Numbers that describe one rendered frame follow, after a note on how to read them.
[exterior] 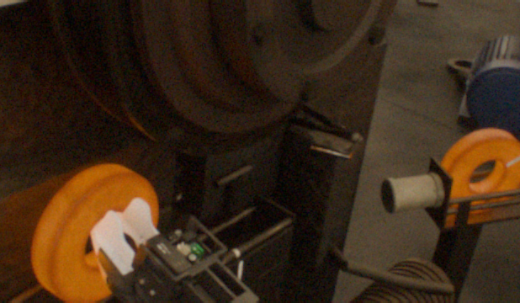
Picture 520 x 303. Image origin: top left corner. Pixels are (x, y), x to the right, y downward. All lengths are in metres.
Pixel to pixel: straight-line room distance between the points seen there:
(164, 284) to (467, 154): 0.69
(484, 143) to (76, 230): 0.73
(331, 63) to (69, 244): 0.33
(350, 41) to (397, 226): 1.60
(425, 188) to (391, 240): 1.08
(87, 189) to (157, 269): 0.11
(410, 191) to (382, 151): 1.56
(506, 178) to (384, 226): 1.09
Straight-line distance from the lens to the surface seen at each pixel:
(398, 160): 2.75
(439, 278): 1.33
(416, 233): 2.37
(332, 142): 1.08
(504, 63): 2.94
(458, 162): 1.25
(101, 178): 0.76
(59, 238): 0.75
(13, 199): 0.80
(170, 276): 0.68
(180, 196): 1.01
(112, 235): 0.75
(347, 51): 0.81
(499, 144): 1.27
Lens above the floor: 1.31
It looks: 30 degrees down
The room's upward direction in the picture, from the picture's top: 7 degrees clockwise
